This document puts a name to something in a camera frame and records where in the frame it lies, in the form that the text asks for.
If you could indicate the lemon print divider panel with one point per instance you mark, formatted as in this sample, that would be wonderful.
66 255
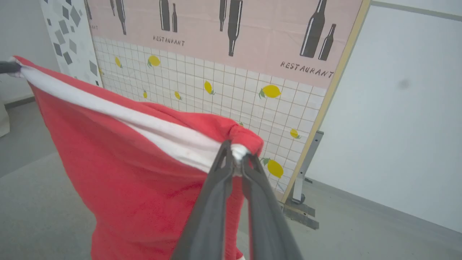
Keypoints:
252 72

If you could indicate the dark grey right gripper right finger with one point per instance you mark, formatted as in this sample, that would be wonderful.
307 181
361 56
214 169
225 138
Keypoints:
265 224

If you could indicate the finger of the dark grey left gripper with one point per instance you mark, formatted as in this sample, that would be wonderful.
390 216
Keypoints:
9 67

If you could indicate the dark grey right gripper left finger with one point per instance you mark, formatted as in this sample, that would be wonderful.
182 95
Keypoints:
213 216

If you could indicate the grey metal panel stand leg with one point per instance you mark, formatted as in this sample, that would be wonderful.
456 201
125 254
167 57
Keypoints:
305 166

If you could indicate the red garment with white trim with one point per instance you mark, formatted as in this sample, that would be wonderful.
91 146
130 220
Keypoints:
126 180

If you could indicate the grey fabric upholstered platform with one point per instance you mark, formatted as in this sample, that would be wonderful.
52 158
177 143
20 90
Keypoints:
36 224

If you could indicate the taped flat stand base plate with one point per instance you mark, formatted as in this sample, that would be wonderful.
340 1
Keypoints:
301 216

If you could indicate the grey squares print panel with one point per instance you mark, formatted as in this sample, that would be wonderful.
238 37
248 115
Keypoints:
77 43

